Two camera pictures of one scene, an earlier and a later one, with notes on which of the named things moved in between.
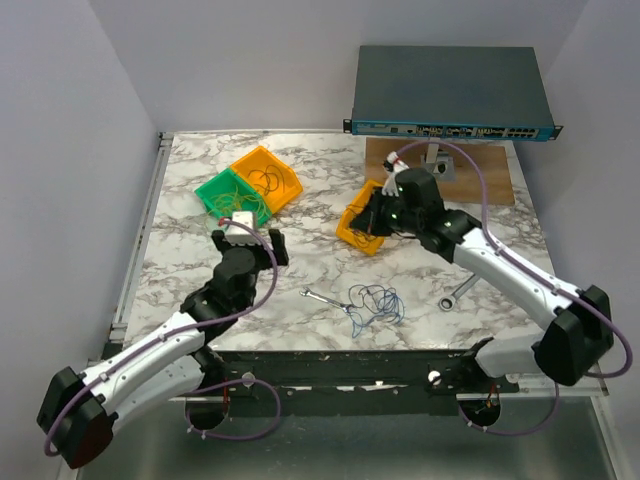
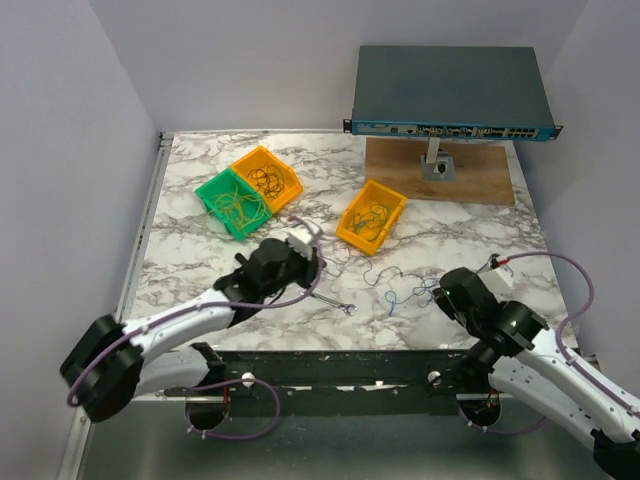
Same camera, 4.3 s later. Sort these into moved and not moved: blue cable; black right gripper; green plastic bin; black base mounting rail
Moved: black right gripper; blue cable
Not moved: black base mounting rail; green plastic bin
